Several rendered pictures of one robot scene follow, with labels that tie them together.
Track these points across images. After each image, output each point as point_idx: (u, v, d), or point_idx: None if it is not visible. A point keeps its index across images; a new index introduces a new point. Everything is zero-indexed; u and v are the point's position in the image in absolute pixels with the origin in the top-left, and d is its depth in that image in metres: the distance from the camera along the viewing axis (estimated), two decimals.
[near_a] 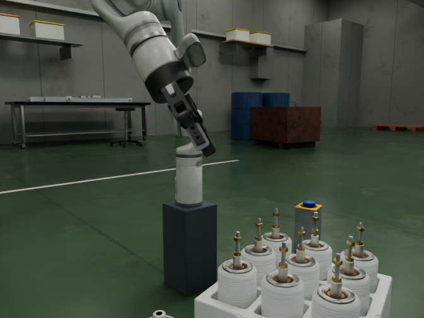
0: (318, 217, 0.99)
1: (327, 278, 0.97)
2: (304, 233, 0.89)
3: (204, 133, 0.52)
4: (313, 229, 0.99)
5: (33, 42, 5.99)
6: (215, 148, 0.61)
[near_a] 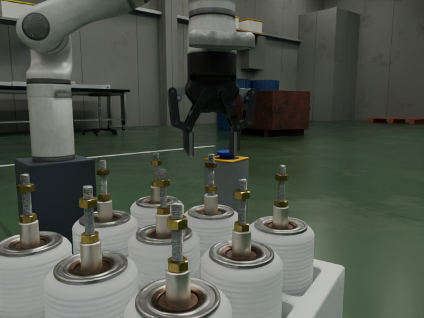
0: (209, 164, 0.56)
1: None
2: (167, 181, 0.46)
3: (193, 144, 0.54)
4: (212, 184, 0.57)
5: (1, 23, 5.56)
6: (235, 151, 0.56)
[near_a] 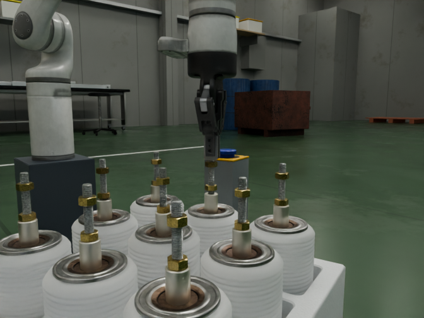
0: (216, 163, 0.56)
1: None
2: (167, 179, 0.46)
3: (205, 147, 0.56)
4: (208, 184, 0.57)
5: (1, 23, 5.56)
6: (204, 156, 0.55)
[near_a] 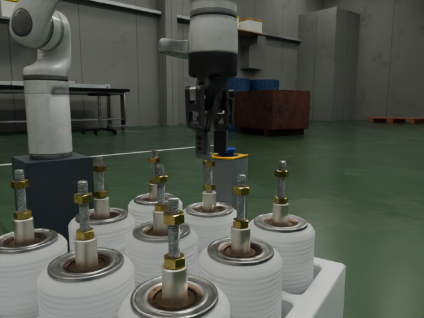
0: (206, 163, 0.55)
1: None
2: (164, 176, 0.45)
3: (213, 141, 0.59)
4: (211, 183, 0.56)
5: (0, 23, 5.55)
6: (195, 153, 0.53)
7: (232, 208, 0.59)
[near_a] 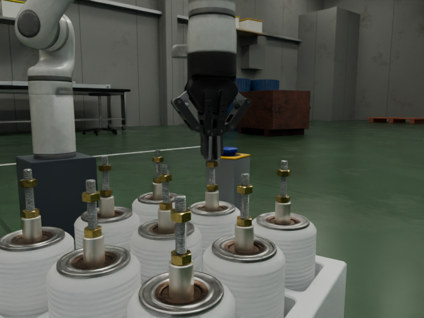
0: (215, 162, 0.57)
1: None
2: (170, 176, 0.46)
3: None
4: (209, 184, 0.57)
5: (1, 23, 5.56)
6: (204, 154, 0.57)
7: (220, 219, 0.53)
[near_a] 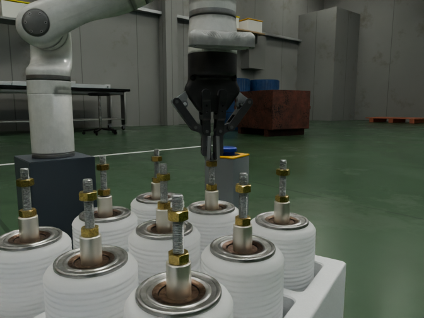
0: (216, 163, 0.56)
1: None
2: (168, 175, 0.46)
3: (211, 148, 0.55)
4: (209, 183, 0.57)
5: (1, 23, 5.56)
6: (218, 156, 0.55)
7: None
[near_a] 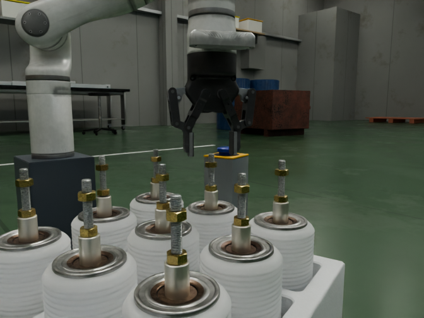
0: (206, 163, 0.56)
1: None
2: (166, 175, 0.46)
3: (193, 144, 0.54)
4: (214, 185, 0.57)
5: (1, 23, 5.56)
6: (235, 151, 0.56)
7: (192, 216, 0.54)
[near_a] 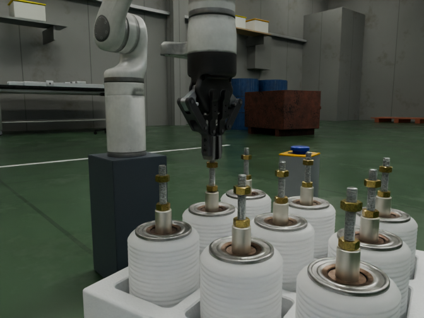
0: (313, 161, 0.59)
1: None
2: (287, 172, 0.49)
3: None
4: (305, 181, 0.61)
5: (12, 23, 5.60)
6: (203, 155, 0.56)
7: None
